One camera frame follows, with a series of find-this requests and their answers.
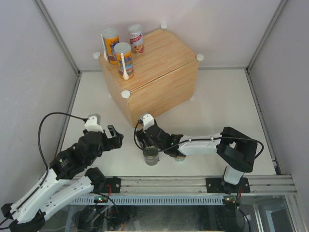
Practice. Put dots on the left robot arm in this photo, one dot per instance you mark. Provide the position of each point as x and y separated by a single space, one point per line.
68 177

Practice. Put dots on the blue rectangular spam tin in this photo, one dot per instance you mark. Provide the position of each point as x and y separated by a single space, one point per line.
180 158

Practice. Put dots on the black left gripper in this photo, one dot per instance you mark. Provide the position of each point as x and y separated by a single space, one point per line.
115 142

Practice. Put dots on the black base bracket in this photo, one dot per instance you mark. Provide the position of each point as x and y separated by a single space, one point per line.
108 185
218 185

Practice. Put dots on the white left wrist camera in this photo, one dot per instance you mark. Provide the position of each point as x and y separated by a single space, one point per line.
93 123

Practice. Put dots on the white red tall can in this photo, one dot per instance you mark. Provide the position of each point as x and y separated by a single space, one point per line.
136 38

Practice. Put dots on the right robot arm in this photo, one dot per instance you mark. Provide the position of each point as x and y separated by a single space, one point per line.
236 149

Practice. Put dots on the orange can with white spoon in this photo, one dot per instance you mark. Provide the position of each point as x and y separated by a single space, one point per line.
124 60

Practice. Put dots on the aluminium frame rail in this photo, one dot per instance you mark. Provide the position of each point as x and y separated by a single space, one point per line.
197 185

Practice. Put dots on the silver round tin can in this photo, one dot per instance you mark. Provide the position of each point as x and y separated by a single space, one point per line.
150 158

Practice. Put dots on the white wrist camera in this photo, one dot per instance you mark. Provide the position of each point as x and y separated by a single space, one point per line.
93 123
147 121

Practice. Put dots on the black left base bracket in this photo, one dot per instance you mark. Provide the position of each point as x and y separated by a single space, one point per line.
108 185

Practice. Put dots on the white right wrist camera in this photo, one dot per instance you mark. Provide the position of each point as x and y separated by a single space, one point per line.
147 121

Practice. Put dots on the wooden box counter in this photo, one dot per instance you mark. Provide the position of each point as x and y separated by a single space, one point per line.
165 76

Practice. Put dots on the grey perforated cable tray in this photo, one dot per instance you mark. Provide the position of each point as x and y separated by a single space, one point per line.
149 200

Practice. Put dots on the black right base bracket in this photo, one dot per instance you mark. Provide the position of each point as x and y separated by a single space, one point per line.
218 185

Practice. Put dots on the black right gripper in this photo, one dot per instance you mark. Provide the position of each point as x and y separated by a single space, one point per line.
141 136

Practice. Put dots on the orange tall can with spoon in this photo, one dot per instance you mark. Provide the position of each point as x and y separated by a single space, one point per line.
110 39

